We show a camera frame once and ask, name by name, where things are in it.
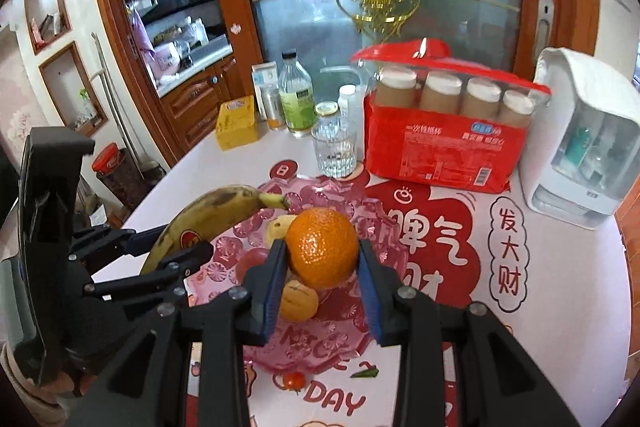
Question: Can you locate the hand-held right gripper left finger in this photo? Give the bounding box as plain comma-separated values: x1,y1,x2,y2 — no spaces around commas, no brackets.
65,237,288,427

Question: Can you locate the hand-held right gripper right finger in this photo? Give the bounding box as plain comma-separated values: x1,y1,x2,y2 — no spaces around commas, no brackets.
357,238,571,427

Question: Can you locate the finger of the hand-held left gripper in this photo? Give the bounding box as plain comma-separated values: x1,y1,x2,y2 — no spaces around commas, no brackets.
82,241,215,308
67,228,168,274

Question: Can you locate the large yellow pear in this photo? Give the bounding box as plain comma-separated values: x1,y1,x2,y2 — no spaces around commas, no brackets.
279,279,319,322

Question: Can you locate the red apple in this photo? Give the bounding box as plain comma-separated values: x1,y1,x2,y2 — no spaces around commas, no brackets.
235,248,271,280

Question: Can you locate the smooth yellow round fruit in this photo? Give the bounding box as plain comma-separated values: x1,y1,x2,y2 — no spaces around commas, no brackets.
265,214,298,245

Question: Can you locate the small orange tangerine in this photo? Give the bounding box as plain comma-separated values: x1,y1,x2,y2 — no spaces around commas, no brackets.
285,207,360,290

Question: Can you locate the spotted yellow banana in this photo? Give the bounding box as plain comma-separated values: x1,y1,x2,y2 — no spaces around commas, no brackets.
139,184,291,278

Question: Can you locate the pink glass bowl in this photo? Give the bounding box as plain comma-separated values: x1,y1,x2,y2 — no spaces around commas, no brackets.
187,174,401,375

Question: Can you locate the person's left hand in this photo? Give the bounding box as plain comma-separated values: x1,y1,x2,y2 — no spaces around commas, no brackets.
0,341,83,412

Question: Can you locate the red lidded bin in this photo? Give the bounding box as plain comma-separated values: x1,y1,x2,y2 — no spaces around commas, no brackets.
91,143,138,212

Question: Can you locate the small green plant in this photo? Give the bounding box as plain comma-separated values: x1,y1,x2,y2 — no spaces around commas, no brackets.
77,88,98,120

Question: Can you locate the wooden kitchen cabinet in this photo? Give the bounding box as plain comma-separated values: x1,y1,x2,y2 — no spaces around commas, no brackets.
155,54,238,152

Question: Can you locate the yellow tin box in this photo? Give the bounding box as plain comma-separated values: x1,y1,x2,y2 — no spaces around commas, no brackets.
215,95,261,151

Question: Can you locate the clear drinking glass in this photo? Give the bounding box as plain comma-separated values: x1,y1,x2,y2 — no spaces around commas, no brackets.
312,122,358,179

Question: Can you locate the red paper cup package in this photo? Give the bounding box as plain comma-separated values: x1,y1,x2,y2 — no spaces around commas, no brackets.
350,38,555,195

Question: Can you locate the grey mop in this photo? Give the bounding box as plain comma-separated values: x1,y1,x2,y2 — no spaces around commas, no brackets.
90,32,166,178

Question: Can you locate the metal can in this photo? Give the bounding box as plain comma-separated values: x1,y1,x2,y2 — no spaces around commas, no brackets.
261,86,287,130

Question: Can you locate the pink rice cooker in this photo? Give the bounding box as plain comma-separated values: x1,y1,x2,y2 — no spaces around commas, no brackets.
152,42,182,75

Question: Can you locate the glass bottle green label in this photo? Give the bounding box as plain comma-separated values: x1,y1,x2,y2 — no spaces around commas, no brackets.
277,51,317,138

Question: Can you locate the small lidded glass jar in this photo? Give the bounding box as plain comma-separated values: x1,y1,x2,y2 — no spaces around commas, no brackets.
314,102,346,132

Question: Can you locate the white pill bottle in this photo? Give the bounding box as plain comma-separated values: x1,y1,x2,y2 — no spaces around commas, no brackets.
337,84,357,128

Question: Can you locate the white carton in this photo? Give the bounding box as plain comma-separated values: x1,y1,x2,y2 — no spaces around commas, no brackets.
251,63,280,120

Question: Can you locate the purple hanging cloth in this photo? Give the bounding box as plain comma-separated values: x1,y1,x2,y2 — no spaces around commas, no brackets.
127,9,153,55

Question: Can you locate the white countertop appliance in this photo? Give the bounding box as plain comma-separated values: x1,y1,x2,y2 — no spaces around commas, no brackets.
517,47,640,230

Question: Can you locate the white cloth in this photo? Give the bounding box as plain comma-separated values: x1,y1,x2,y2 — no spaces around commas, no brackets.
532,47,640,122

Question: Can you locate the metal door handle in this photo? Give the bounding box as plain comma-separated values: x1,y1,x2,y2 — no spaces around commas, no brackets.
534,0,557,58

